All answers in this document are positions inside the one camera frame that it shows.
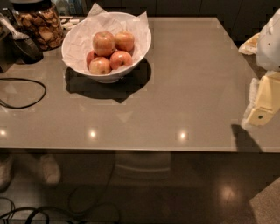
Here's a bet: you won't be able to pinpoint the white shoe under table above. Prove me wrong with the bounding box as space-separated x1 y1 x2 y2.
39 154 61 186

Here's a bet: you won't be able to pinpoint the black floor cables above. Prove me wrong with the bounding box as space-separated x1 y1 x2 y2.
0 154 121 224

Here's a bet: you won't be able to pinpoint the crumpled cloth at table edge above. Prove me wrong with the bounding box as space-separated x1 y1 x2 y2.
238 33 260 55

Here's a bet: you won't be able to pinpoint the white ceramic bowl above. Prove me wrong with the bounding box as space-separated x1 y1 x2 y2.
60 11 152 84

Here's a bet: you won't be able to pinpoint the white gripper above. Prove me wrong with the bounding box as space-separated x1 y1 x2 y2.
241 9 280 129

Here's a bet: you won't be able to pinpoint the glass jar of dried chips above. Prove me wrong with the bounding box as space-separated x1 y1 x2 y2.
10 0 64 51

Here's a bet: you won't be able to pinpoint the black appliance with scoop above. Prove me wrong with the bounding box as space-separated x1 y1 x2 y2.
0 13 44 65

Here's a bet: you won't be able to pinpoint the small items behind bowl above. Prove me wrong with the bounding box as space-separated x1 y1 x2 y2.
59 16 80 30

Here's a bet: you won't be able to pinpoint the hidden left red apple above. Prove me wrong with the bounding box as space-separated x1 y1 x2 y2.
86 50 97 67

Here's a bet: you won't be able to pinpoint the black cable on table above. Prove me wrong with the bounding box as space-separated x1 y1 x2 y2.
0 77 47 110

